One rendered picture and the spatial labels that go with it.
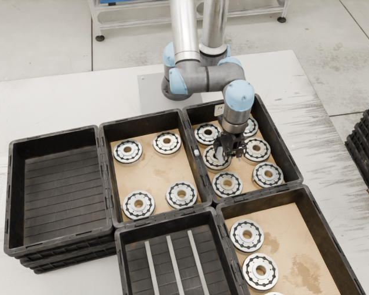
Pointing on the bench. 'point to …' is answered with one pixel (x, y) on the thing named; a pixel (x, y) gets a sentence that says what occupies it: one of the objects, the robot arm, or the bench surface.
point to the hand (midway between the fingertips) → (225, 155)
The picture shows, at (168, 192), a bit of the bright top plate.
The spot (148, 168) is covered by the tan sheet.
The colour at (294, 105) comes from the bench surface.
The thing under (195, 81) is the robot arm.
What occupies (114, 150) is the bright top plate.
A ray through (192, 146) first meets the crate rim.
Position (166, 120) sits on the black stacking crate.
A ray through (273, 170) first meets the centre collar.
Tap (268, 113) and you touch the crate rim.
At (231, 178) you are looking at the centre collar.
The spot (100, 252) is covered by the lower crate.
